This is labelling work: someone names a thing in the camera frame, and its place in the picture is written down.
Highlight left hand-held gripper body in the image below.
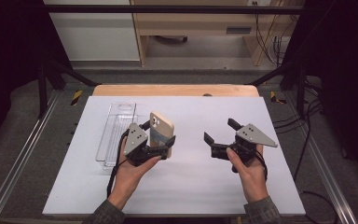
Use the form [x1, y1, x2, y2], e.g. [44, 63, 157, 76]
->
[122, 122, 171, 168]

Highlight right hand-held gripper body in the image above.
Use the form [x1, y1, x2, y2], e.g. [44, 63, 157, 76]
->
[211, 122, 279, 174]

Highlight person's left hand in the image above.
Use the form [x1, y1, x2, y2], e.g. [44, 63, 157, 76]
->
[106, 136, 163, 210]

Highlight person's right hand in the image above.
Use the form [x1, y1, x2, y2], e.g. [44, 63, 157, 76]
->
[226, 144, 270, 205]

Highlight clear plastic tray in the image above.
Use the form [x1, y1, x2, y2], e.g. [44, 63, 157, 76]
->
[95, 101, 139, 171]

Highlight yellow black tape marker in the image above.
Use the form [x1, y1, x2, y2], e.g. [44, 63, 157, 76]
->
[70, 90, 84, 106]
[268, 90, 288, 105]

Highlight wooden board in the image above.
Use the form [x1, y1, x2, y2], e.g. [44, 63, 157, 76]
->
[91, 83, 260, 98]

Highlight white cabinet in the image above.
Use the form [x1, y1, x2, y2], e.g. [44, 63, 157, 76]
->
[43, 0, 141, 63]

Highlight black curtain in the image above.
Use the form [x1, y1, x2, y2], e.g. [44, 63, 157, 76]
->
[282, 0, 358, 183]
[0, 0, 73, 154]

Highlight wooden desk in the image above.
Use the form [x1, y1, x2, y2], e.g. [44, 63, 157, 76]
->
[129, 0, 306, 67]

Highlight black right gripper strap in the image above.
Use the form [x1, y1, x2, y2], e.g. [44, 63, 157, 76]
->
[255, 150, 269, 182]

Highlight black gripper strap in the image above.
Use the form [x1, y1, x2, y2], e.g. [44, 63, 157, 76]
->
[255, 150, 269, 182]
[105, 128, 131, 199]

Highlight black left gripper strap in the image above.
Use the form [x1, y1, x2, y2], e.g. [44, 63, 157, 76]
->
[105, 128, 131, 199]

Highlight black floor cables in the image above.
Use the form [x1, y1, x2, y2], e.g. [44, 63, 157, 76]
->
[272, 77, 340, 224]

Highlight black metal frame strut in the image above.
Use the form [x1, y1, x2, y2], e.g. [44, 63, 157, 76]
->
[244, 58, 308, 117]
[36, 58, 103, 119]

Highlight aluminium floor rail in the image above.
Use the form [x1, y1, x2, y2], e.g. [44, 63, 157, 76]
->
[0, 89, 62, 224]
[283, 91, 358, 224]

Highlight hanging cable bundle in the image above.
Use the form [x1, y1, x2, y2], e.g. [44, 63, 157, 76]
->
[254, 2, 300, 67]

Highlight dark hose under desk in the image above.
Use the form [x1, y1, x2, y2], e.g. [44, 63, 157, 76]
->
[154, 35, 189, 44]

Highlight grey desk handle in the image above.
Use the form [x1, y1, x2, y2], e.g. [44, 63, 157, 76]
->
[225, 26, 253, 35]

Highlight black horizontal frame bar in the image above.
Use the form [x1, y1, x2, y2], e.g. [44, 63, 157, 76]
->
[45, 4, 306, 15]

